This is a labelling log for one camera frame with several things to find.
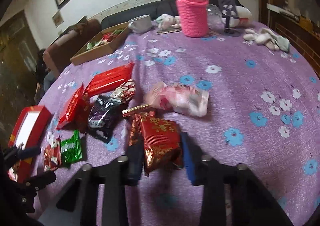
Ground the red white patterned snack packet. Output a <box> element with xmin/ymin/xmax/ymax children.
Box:
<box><xmin>110</xmin><ymin>78</ymin><xmax>136</xmax><ymax>103</ymax></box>

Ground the brown armchair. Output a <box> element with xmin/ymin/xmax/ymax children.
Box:
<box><xmin>42</xmin><ymin>16</ymin><xmax>101</xmax><ymax>78</ymax></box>

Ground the dark wooden cabinet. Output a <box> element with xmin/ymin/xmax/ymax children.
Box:
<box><xmin>0</xmin><ymin>11</ymin><xmax>39</xmax><ymax>145</ymax></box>

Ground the white paper cup bowl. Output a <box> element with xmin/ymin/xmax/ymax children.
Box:
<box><xmin>229</xmin><ymin>6</ymin><xmax>253</xmax><ymax>28</ymax></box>

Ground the clear glass jar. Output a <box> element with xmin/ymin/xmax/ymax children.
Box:
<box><xmin>207</xmin><ymin>4</ymin><xmax>223</xmax><ymax>30</ymax></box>

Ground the large red biscuit packet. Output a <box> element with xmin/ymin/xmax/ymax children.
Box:
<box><xmin>84</xmin><ymin>62</ymin><xmax>135</xmax><ymax>98</ymax></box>

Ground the grey white ceramic mug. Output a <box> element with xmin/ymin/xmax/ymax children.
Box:
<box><xmin>128</xmin><ymin>15</ymin><xmax>152</xmax><ymax>34</ymax></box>

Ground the black purple snack packet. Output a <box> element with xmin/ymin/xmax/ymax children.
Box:
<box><xmin>87</xmin><ymin>95</ymin><xmax>122</xmax><ymax>143</ymax></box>

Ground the black leather sofa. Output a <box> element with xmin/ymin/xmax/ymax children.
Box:
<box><xmin>100</xmin><ymin>0</ymin><xmax>178</xmax><ymax>30</ymax></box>

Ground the long red snack packet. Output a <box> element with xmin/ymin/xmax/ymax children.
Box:
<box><xmin>56</xmin><ymin>84</ymin><xmax>84</xmax><ymax>130</ymax></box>

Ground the brown cardboard snack box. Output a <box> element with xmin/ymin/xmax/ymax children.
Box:
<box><xmin>70</xmin><ymin>22</ymin><xmax>131</xmax><ymax>65</ymax></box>

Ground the pink knitted sleeve bottle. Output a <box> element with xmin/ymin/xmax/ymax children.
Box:
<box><xmin>176</xmin><ymin>0</ymin><xmax>209</xmax><ymax>38</ymax></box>

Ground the small red floral snack packet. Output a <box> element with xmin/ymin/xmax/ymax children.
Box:
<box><xmin>43</xmin><ymin>137</ymin><xmax>62</xmax><ymax>171</ymax></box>

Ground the purple floral tablecloth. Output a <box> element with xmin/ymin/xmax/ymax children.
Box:
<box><xmin>41</xmin><ymin>30</ymin><xmax>319</xmax><ymax>225</ymax></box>

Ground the white plush toy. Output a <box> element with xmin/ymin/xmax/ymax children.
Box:
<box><xmin>243</xmin><ymin>28</ymin><xmax>290</xmax><ymax>53</ymax></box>

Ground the seated person in background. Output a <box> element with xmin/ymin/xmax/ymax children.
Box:
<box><xmin>34</xmin><ymin>49</ymin><xmax>56</xmax><ymax>105</ymax></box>

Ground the green snack packet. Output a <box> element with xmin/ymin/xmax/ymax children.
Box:
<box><xmin>60</xmin><ymin>129</ymin><xmax>82</xmax><ymax>165</ymax></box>

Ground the black phone stand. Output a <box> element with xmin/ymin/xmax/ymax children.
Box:
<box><xmin>218</xmin><ymin>0</ymin><xmax>241</xmax><ymax>37</ymax></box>

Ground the pink white snack bag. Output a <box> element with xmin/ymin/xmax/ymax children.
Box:
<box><xmin>144</xmin><ymin>81</ymin><xmax>209</xmax><ymax>117</ymax></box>

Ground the red gift box lid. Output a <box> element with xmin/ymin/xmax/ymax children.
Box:
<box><xmin>8</xmin><ymin>105</ymin><xmax>51</xmax><ymax>183</ymax></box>

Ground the red gold snack packet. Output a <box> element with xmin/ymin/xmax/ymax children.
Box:
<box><xmin>129</xmin><ymin>111</ymin><xmax>183</xmax><ymax>176</ymax></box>

